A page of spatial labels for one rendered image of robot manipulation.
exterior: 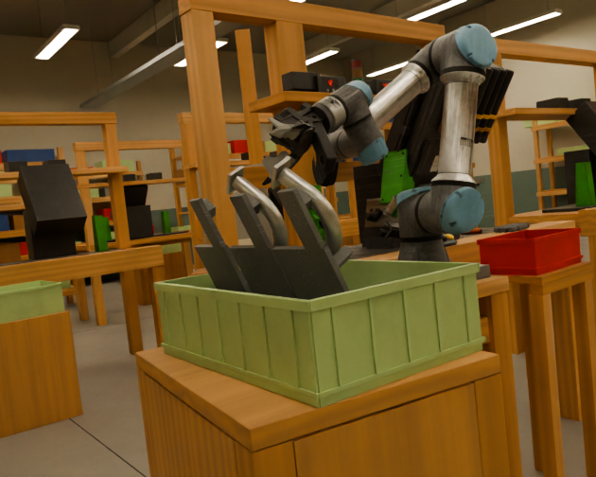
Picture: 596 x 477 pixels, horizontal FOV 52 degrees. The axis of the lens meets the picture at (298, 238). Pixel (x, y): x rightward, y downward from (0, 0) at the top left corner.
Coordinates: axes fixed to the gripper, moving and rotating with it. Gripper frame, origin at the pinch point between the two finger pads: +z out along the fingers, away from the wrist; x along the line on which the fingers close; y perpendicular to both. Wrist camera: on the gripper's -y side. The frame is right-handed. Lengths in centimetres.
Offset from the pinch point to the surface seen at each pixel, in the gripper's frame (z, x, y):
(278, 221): 9.0, -1.4, -11.8
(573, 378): -123, -141, -94
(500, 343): -38, -48, -59
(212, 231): 12.9, -14.7, 2.5
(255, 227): 13.2, -1.8, -9.7
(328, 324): 25.0, 8.1, -36.2
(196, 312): 26.7, -20.8, -7.9
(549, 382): -60, -76, -78
